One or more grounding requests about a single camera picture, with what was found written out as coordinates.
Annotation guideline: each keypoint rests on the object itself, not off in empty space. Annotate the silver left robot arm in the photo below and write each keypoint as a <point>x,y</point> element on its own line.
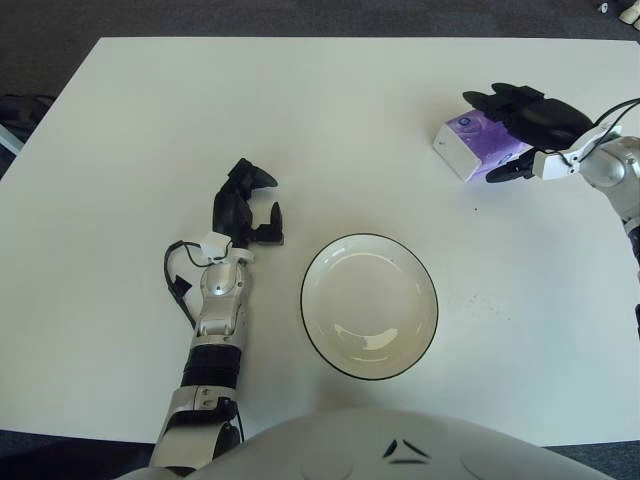
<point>220,300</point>

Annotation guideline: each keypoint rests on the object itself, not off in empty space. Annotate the white plate with black rim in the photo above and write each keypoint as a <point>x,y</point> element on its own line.
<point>370,300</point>

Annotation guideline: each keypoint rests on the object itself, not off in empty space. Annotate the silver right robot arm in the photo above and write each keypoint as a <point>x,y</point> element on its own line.
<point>610,165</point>

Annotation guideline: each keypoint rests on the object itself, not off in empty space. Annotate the white robot foot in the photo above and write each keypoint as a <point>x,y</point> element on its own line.
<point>630,15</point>

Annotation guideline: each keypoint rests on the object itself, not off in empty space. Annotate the grey robot torso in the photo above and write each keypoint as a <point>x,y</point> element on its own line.
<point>350,450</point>

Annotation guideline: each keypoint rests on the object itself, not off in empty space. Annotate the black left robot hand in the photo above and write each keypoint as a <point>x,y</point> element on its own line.
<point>230,210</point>

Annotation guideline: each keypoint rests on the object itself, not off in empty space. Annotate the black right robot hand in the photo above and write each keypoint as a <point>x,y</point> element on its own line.
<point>547,122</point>

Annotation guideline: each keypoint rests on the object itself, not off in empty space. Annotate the black bag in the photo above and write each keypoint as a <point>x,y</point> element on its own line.
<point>20,112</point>

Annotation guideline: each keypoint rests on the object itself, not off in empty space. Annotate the purple tissue paper pack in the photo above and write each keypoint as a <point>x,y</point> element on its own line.
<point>465,150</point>

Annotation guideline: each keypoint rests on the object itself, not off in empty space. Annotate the grey white furniture edge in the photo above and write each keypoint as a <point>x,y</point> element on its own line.
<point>7,140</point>

